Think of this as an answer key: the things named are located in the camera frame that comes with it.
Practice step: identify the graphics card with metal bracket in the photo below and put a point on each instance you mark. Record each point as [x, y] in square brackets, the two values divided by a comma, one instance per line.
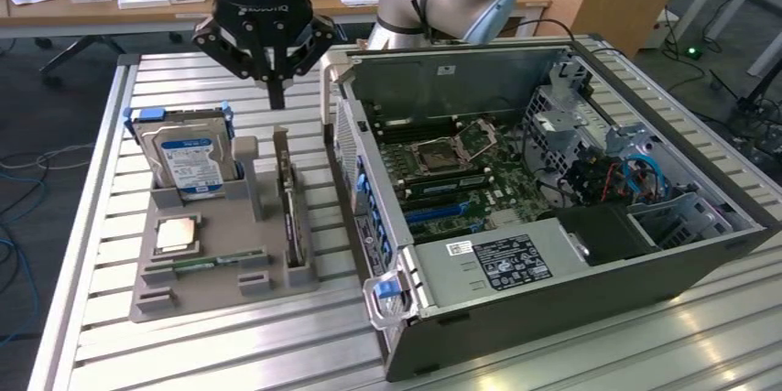
[294, 226]

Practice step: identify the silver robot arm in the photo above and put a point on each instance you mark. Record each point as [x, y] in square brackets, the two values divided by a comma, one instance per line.
[397, 6]

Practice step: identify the flat white box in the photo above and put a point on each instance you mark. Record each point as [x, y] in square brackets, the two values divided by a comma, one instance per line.
[143, 3]

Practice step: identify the black RAM slot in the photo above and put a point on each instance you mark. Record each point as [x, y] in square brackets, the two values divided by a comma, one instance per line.
[415, 127]
[417, 133]
[418, 138]
[413, 122]

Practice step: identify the hard disk with blue carrier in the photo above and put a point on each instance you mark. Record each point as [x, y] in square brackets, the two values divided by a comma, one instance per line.
[183, 162]

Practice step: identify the black chair base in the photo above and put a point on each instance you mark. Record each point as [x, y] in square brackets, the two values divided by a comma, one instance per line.
[64, 58]

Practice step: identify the CPU socket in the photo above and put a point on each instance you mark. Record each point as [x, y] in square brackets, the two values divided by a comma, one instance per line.
[438, 158]

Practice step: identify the metal socket cover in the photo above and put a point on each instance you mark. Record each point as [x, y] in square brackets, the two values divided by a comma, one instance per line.
[490, 131]

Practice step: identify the green RAM stick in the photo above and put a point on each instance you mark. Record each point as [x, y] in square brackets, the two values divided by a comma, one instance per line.
[195, 264]
[446, 186]

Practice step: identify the black long expansion slot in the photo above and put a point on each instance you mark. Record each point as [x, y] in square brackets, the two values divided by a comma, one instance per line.
[427, 202]

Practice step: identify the grey parts rack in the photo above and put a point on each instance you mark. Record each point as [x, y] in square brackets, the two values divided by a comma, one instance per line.
[238, 235]

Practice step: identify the CPU chip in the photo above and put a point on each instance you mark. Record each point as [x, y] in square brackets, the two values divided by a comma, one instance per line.
[174, 235]

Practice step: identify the blue expansion slot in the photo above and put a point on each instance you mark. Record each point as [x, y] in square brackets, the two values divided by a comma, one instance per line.
[434, 213]

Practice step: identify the green motherboard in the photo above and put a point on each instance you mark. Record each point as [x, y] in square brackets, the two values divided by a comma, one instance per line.
[507, 180]

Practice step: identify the perforated metal drive cage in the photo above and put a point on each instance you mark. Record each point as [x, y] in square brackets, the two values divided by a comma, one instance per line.
[562, 134]

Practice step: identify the grey power supply unit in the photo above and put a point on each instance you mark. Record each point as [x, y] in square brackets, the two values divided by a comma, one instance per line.
[439, 272]

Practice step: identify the white control box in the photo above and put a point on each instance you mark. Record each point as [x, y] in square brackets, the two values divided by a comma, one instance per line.
[666, 34]

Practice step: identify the device with green light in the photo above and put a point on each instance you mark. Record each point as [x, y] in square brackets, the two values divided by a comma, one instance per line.
[693, 52]

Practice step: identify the open grey PC case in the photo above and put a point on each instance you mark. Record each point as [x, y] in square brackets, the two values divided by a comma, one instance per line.
[519, 318]

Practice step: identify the metal disk bay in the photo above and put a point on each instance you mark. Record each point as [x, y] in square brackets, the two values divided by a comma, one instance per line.
[690, 221]

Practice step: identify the black tripod stand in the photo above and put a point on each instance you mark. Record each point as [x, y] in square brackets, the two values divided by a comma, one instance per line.
[754, 102]

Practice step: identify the silver metal bay bracket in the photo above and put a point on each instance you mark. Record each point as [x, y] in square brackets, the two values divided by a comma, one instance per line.
[635, 139]

